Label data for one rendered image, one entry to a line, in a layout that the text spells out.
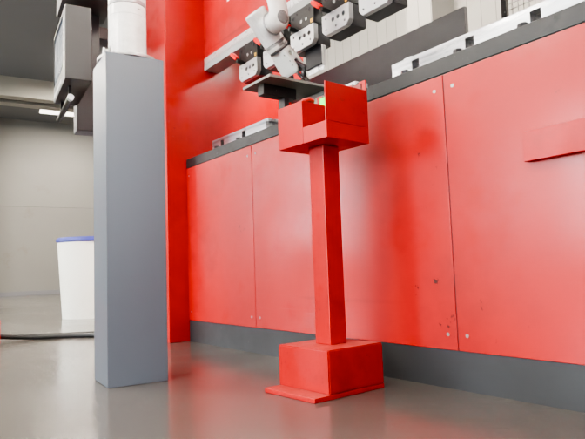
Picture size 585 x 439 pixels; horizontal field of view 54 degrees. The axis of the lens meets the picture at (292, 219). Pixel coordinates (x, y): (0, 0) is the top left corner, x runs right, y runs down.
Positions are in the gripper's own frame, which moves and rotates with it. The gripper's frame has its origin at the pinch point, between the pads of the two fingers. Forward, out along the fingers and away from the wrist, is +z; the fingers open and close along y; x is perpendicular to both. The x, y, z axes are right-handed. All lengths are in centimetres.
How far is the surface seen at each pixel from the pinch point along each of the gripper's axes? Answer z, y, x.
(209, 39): -33, 78, -32
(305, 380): 49, -49, 95
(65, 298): 58, 294, 65
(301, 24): -17.3, 1.7, -18.0
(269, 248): 41, 13, 47
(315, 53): -5.9, -2.3, -12.4
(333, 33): -9.2, -16.1, -12.4
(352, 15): -11.4, -26.0, -14.6
